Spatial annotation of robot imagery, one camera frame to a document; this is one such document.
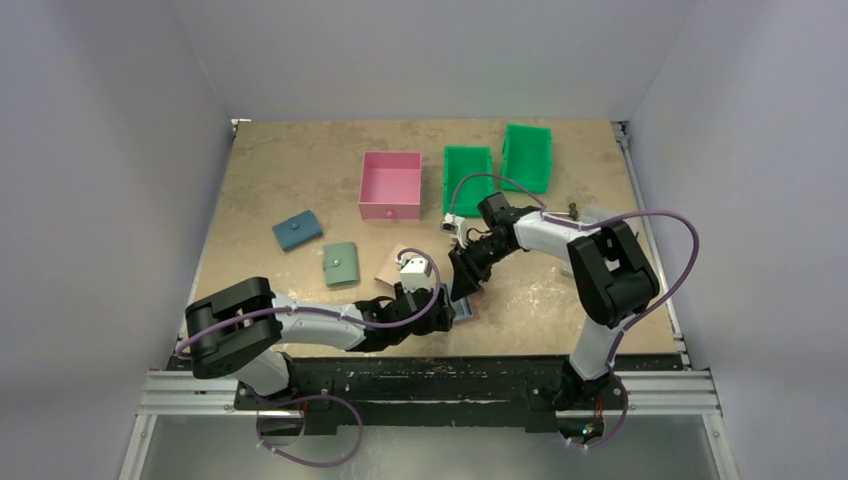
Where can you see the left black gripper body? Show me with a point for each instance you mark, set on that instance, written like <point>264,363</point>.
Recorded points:
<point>437,309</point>

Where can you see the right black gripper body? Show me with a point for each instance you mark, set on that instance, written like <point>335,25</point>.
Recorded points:
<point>473,258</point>

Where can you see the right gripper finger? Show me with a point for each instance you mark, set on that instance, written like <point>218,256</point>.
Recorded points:
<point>462,280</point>
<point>480,271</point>

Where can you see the brown card holder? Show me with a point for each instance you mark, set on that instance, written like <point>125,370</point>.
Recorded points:
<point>462,310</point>

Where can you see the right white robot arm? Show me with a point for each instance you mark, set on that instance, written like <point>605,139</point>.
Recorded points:
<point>614,280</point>

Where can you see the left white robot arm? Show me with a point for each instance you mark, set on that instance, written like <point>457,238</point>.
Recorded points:
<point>232,332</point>

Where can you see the cream card holder with snap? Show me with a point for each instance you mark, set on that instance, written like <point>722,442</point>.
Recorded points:
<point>389,271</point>

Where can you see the green card holder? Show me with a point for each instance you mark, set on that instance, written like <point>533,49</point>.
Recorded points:
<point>341,264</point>

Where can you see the blue card holder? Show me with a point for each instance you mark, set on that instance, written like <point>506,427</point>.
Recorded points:
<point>297,230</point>

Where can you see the right green bin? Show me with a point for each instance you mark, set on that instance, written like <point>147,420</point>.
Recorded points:
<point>528,156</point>

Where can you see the pink open box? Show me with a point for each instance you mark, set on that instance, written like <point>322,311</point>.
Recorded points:
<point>390,187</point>

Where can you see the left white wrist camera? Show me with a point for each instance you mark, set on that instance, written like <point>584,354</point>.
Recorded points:
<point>414,273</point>

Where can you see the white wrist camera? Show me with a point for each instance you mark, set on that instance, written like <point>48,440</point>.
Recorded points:
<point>452,224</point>
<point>414,273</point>

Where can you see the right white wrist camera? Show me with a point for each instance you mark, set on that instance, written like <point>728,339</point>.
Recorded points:
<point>452,224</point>

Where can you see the black handled hammer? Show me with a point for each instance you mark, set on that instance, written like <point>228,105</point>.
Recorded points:
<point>573,210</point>

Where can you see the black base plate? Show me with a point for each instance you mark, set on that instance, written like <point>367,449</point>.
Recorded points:
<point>476,391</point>

